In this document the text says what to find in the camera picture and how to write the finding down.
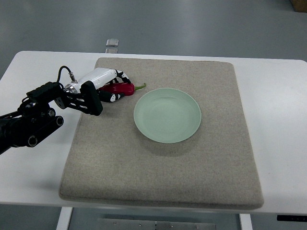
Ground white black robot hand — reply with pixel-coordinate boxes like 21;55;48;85
73;68;132;103

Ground red pepper with green stem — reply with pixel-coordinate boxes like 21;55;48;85
98;82;147;96

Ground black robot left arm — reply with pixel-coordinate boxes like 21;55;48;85
0;72;103;153

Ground metal floor socket plate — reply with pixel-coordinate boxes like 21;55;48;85
106;38;119;47

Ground pale green round plate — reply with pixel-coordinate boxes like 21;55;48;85
133;88;201;144

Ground beige fabric mat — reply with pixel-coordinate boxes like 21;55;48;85
59;57;264;209

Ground white table leg left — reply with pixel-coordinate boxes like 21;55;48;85
56;207;73;230

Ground white table leg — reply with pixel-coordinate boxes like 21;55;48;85
56;207;73;230
239;214;253;230

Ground white table leg right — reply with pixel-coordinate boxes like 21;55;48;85
239;214;253;230

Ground black table control panel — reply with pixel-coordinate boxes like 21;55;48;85
276;215;307;222

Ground cardboard box corner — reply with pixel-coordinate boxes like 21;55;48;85
291;0;307;12

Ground metal bracket under table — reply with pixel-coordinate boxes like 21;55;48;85
95;218;216;230

